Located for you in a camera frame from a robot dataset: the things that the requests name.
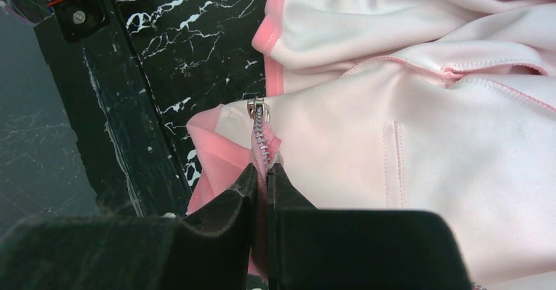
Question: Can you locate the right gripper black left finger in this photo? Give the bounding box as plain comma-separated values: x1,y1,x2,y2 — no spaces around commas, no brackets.
1,165,257,289

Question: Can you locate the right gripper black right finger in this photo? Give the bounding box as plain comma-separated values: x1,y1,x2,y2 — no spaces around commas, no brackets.
267,164,472,289

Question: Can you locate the pink zip-up jacket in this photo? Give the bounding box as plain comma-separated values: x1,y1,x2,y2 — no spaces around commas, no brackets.
186,0,556,290

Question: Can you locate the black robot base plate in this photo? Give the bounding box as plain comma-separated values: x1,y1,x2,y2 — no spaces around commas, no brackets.
35,0,191,217

